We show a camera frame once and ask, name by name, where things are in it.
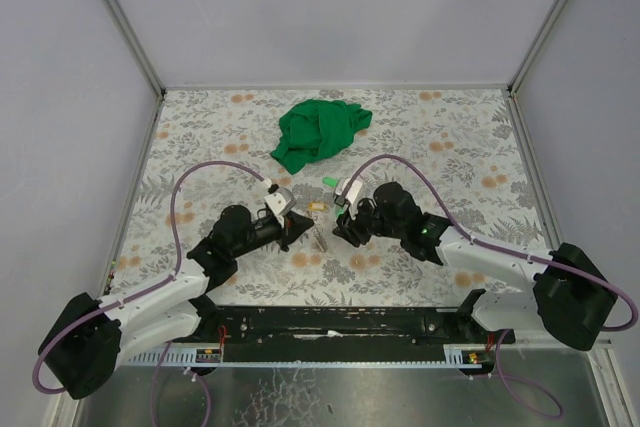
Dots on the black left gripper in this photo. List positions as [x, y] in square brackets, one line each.
[286, 231]

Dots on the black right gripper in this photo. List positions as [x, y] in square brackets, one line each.
[357, 225]

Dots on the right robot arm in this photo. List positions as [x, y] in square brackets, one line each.
[560, 291]

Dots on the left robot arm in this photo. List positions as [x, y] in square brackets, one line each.
[91, 338]

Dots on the yellow tag key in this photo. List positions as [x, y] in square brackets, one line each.
[317, 206]

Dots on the floral patterned table mat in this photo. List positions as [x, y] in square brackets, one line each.
[453, 150]

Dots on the crumpled green cloth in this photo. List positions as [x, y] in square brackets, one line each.
[315, 130]

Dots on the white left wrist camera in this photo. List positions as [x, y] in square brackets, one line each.
[279, 201]

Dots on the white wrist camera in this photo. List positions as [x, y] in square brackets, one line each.
[347, 192]
[279, 201]

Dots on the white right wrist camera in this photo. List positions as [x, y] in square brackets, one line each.
[347, 192]

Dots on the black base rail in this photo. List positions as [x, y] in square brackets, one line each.
[334, 335]

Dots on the grey slotted cable duct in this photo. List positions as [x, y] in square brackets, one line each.
[178, 356]

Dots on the aluminium frame left post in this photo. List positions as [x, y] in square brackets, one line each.
[133, 44]

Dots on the aluminium frame post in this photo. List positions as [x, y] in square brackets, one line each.
[544, 32]
[133, 44]

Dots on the aluminium frame right post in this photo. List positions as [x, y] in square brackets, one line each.
[544, 32]

